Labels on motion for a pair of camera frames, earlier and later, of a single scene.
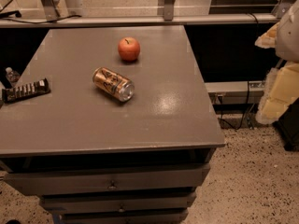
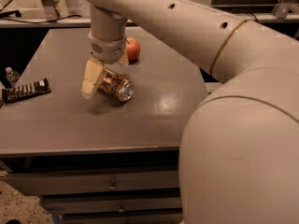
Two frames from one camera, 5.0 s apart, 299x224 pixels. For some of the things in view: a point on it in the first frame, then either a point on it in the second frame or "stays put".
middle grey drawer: [84, 203] stays put
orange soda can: [118, 86] stays put
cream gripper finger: [267, 39] -> [124, 59]
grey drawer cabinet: [94, 158] stays put
